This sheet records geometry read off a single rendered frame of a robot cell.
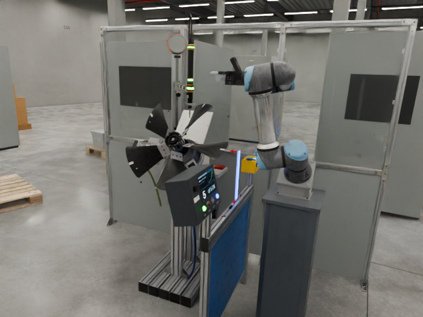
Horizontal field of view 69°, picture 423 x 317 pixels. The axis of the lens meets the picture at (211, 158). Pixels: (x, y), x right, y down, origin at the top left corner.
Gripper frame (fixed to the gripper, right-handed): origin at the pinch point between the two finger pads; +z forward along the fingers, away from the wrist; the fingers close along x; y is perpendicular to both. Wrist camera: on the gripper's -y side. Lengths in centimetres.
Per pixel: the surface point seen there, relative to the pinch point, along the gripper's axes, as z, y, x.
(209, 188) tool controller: -26, 49, -66
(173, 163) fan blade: 21, 58, -12
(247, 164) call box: -20, 62, 21
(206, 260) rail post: -22, 92, -55
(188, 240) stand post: 30, 139, 31
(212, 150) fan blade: -2.7, 47.8, -4.6
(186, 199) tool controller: -23, 48, -83
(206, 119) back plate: 20, 35, 39
